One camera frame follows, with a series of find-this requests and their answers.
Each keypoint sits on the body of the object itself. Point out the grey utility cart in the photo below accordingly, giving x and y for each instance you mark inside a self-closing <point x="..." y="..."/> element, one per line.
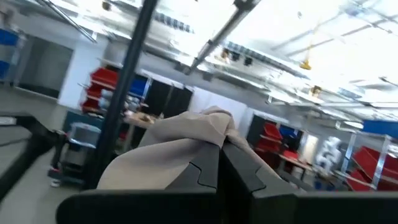
<point x="84" y="133"/>

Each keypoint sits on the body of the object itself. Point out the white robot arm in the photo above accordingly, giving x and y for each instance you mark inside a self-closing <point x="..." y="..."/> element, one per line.
<point x="329" y="152"/>

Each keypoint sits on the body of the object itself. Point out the red storage bins left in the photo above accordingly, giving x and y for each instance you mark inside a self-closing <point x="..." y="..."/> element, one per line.
<point x="104" y="77"/>

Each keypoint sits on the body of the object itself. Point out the tan garment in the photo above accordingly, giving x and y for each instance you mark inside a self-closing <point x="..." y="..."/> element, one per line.
<point x="174" y="146"/>

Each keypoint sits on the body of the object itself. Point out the metal shelf rack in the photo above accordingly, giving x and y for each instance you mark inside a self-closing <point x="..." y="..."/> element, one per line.
<point x="381" y="161"/>

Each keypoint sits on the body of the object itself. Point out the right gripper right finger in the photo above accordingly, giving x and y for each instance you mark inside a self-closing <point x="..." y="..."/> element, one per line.
<point x="239" y="180"/>

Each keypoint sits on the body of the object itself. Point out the shelf rack with coloured bins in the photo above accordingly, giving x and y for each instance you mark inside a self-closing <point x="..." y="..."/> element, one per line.
<point x="272" y="130"/>

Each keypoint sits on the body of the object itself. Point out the blue plastic bin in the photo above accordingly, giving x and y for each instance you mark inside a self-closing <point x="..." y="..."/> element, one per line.
<point x="379" y="128"/>

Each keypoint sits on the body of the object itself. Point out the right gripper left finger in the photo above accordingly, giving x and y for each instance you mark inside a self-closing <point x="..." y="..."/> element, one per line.
<point x="205" y="171"/>

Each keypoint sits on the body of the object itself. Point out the red plastic bin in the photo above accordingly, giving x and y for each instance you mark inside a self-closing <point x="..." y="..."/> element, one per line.
<point x="357" y="183"/>
<point x="367" y="158"/>

